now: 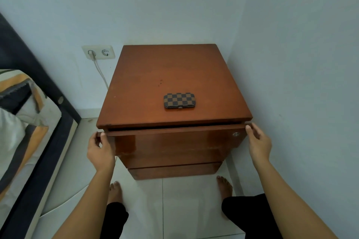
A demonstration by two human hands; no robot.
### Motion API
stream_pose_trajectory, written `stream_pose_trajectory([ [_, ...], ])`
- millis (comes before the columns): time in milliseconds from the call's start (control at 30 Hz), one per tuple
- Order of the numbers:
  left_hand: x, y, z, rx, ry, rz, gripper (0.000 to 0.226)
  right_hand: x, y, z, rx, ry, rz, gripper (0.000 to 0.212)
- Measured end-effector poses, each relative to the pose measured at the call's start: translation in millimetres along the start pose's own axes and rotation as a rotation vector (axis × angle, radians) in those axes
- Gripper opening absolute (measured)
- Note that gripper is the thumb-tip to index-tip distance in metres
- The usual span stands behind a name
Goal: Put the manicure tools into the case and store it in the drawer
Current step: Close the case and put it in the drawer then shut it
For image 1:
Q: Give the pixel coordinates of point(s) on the white double wall socket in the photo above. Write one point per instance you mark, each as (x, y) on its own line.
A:
(108, 52)

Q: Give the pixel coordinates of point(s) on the brown wooden plain drawer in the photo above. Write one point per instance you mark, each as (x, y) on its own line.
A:
(174, 171)

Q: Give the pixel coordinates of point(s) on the brown wooden nightstand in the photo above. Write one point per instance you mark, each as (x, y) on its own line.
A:
(171, 79)

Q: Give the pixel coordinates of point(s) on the person's right forearm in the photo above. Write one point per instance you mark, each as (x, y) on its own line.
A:
(289, 205)

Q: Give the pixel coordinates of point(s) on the person's right hand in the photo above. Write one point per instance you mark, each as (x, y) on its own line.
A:
(260, 147)

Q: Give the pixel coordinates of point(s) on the person's right leg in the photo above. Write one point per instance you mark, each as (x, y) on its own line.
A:
(249, 216)

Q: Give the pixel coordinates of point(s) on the striped grey orange blanket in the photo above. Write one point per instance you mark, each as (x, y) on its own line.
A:
(30, 101)

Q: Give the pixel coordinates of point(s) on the person's leg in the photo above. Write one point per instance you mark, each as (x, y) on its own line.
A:
(249, 216)
(115, 222)

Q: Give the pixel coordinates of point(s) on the brown wooden drawer with lock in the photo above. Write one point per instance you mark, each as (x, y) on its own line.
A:
(174, 146)

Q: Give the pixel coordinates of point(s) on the person's left hand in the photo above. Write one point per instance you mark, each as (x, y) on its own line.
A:
(100, 154)

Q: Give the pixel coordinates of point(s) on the white plug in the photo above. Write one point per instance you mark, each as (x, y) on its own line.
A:
(91, 54)

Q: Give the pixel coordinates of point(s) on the person's foot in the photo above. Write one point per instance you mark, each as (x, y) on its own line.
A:
(115, 192)
(225, 188)

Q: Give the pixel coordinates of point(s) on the person's left thumb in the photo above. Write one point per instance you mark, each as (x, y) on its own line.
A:
(105, 140)

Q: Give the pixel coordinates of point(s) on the dark bed frame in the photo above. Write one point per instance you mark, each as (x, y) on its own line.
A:
(16, 51)

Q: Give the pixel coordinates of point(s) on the person's right foot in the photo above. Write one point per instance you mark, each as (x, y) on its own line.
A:
(225, 188)

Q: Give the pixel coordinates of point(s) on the person's left foot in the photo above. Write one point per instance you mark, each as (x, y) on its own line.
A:
(115, 192)

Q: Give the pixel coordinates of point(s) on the brown checkered case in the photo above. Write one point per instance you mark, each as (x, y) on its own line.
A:
(179, 100)

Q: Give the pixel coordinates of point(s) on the person's left leg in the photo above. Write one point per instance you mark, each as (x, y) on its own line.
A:
(115, 222)

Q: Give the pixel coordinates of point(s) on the person's left forearm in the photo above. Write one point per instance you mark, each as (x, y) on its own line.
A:
(87, 205)

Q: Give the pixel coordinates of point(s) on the person's right thumb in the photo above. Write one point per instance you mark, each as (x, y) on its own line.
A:
(250, 132)

